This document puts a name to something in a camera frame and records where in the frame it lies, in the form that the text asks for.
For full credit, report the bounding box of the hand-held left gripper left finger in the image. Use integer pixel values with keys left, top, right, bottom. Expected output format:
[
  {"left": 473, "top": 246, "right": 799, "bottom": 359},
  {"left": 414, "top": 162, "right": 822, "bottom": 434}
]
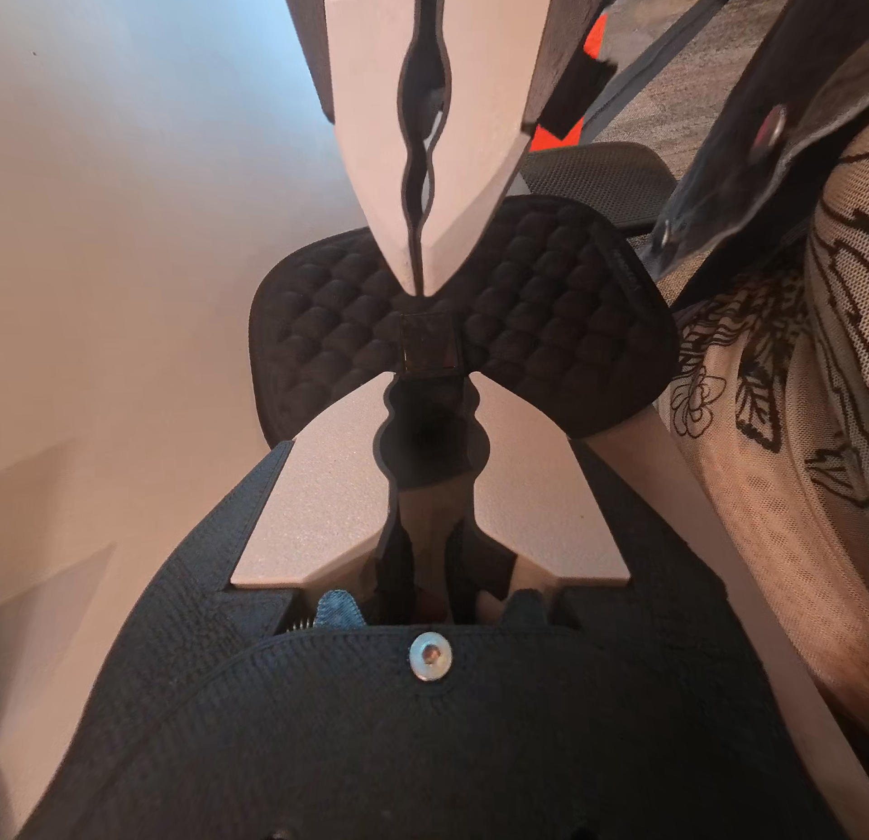
[{"left": 229, "top": 370, "right": 399, "bottom": 591}]

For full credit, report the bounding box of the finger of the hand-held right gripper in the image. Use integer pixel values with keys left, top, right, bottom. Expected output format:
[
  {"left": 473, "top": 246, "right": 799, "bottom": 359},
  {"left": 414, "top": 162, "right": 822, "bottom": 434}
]
[
  {"left": 319, "top": 0, "right": 425, "bottom": 298},
  {"left": 421, "top": 0, "right": 561, "bottom": 298}
]

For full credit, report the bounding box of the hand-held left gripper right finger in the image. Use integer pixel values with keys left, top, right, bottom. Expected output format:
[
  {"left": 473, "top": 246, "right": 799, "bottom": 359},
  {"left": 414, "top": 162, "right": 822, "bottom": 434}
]
[{"left": 467, "top": 370, "right": 634, "bottom": 590}]

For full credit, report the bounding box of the white lego piece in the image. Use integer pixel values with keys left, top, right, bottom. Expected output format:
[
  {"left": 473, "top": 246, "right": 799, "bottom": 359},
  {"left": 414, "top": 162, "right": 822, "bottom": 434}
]
[{"left": 421, "top": 82, "right": 449, "bottom": 168}]

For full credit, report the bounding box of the orange black object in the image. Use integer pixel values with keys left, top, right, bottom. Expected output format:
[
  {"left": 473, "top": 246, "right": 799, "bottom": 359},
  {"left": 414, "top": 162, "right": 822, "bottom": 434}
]
[{"left": 528, "top": 13, "right": 619, "bottom": 154}]

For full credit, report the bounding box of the grey chair leg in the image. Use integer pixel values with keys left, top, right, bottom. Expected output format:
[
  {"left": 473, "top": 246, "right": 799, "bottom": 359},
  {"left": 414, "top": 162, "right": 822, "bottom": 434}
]
[{"left": 583, "top": 0, "right": 798, "bottom": 143}]

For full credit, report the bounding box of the black quilted seat cushion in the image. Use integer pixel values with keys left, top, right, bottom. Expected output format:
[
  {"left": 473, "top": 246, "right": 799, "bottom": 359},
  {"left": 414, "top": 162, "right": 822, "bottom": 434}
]
[{"left": 248, "top": 195, "right": 680, "bottom": 450}]

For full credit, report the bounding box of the black jacket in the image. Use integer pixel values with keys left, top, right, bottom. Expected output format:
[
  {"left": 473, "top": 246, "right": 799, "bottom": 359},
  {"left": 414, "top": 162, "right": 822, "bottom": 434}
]
[{"left": 648, "top": 0, "right": 869, "bottom": 311}]

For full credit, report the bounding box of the floral print garment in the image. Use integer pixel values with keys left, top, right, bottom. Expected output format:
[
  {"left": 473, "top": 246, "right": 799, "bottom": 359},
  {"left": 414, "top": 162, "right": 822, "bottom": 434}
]
[{"left": 665, "top": 140, "right": 869, "bottom": 719}]

